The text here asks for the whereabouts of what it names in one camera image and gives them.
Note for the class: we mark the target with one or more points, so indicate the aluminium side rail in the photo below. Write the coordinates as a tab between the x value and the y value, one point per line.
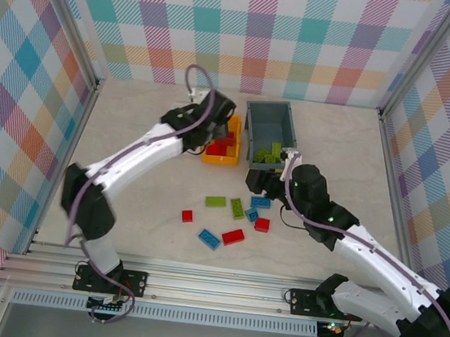
79	130
392	177

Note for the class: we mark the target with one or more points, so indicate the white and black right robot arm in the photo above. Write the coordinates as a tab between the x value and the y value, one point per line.
382	262

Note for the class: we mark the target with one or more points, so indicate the small control board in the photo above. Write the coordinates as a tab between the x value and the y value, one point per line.
107	307
333	327

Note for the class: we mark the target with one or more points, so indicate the dark red lego brick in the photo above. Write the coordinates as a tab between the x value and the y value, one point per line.
229	137

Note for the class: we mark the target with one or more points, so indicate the yellow plastic bin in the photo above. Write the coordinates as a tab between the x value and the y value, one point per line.
219	160

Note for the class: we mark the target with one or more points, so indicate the aluminium frame post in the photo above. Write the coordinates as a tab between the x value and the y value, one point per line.
421	57
78	21

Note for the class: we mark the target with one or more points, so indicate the small red lego brick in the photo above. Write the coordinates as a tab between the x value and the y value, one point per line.
187	215

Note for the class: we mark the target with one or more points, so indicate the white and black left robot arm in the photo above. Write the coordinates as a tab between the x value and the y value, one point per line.
136	153

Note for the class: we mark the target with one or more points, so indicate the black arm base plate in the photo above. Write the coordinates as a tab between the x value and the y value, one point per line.
303	301
135	282

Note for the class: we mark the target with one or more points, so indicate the small blue lego brick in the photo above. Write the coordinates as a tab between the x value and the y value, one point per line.
251	214

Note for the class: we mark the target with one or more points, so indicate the grey plastic bin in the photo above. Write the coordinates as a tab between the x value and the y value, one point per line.
267	124

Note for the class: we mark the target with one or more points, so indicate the aluminium mounting rail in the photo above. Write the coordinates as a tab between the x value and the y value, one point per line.
214	288

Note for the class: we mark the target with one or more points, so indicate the long red lego brick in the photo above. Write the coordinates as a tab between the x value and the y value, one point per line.
233	237

